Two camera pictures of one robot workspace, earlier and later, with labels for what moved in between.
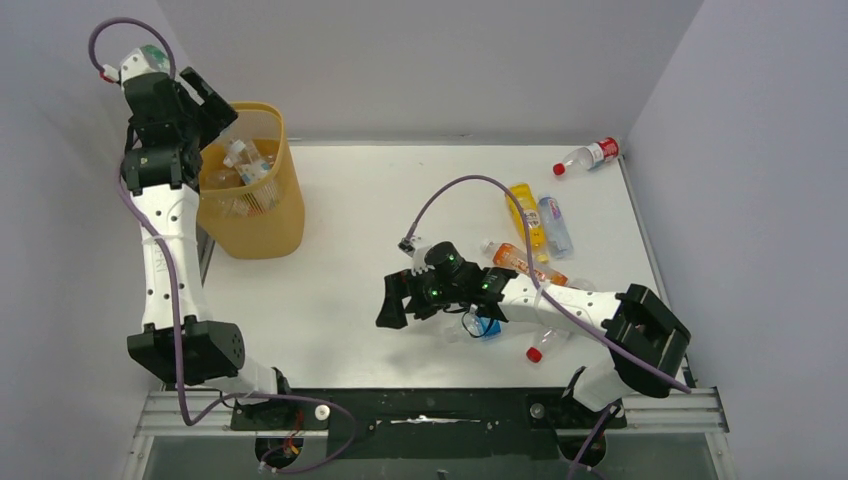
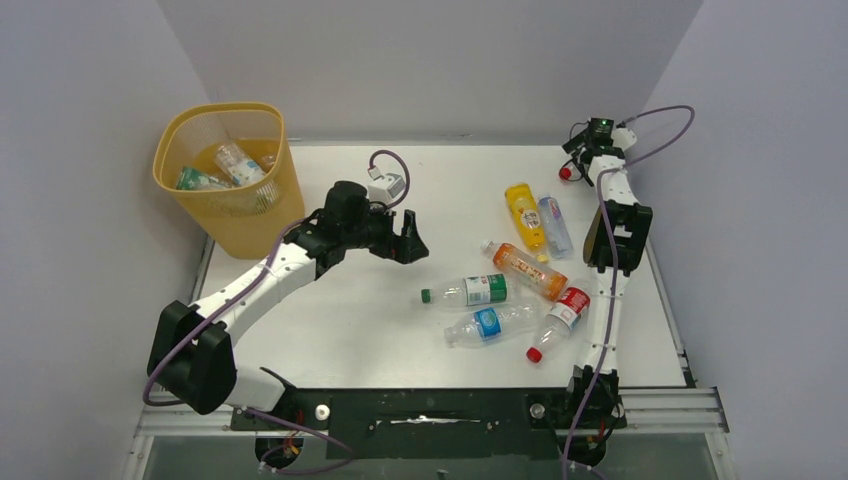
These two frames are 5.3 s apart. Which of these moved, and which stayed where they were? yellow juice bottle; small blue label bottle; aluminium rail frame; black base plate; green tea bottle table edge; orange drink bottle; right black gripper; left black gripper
Moved: green tea bottle table edge; left black gripper; right black gripper
Stayed: black base plate; yellow juice bottle; aluminium rail frame; small blue label bottle; orange drink bottle
